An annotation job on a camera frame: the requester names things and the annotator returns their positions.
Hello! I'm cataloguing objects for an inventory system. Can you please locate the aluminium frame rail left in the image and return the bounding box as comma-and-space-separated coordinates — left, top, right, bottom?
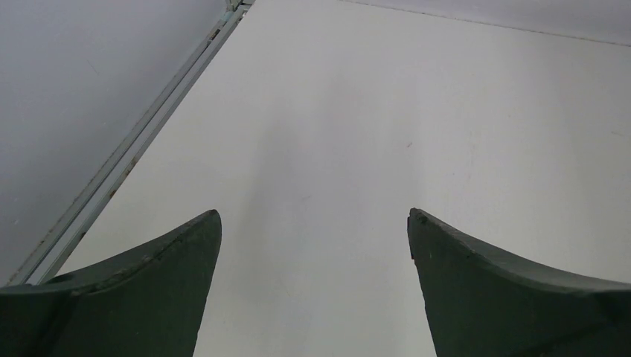
1, 1, 251, 286

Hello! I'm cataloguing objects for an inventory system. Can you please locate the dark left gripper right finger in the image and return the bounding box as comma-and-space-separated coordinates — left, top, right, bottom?
407, 208, 630, 356

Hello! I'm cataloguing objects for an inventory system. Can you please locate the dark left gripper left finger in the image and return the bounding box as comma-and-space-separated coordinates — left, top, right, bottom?
1, 210, 222, 356

